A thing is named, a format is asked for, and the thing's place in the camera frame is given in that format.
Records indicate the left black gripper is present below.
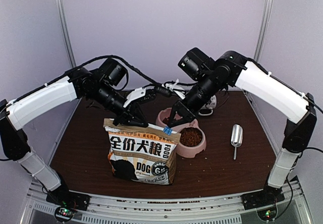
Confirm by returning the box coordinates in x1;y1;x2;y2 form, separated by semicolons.
93;82;149;128

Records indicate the blue binder clip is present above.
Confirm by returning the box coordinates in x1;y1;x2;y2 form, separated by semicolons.
163;126;173;135

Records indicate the dog food bag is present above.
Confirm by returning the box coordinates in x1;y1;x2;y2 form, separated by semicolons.
103;118;181;185

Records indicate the metal food scoop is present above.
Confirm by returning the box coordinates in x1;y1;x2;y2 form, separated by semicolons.
230;124;243;160

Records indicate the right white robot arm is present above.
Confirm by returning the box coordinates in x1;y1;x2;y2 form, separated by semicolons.
167;47;317;205

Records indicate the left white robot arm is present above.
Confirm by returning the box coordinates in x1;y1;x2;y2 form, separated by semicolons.
1;55;148;206

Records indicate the brown dog kibble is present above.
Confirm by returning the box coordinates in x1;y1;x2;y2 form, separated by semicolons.
163;117;203;146

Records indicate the white patterned mug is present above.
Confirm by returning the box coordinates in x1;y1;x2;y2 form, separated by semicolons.
198;95;217;117

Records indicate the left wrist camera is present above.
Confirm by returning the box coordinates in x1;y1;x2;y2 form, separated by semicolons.
123;87;156;108

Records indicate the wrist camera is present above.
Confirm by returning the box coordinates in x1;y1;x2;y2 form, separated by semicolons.
153;79;186;99
123;87;156;108

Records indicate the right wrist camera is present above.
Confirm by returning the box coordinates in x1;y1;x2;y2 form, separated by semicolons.
153;79;186;99

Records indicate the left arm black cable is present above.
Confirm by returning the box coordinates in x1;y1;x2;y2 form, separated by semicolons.
10;54;162;103

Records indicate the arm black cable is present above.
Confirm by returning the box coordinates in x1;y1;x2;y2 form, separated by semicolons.
10;54;162;103
306;99;323;115

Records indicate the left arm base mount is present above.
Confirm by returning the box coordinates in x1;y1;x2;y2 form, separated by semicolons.
46;192;90;223

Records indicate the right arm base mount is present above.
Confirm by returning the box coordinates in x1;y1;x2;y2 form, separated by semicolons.
241;190;285;222

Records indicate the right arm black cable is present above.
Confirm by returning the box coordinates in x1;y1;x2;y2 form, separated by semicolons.
306;99;323;115

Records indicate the right aluminium frame post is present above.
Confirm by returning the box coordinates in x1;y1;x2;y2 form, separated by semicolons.
254;0;274;62

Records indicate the aluminium frame post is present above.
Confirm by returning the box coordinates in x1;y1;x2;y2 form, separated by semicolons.
55;0;76;68
254;0;274;62

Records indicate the left aluminium frame post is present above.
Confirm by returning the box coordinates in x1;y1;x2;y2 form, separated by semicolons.
55;0;76;68

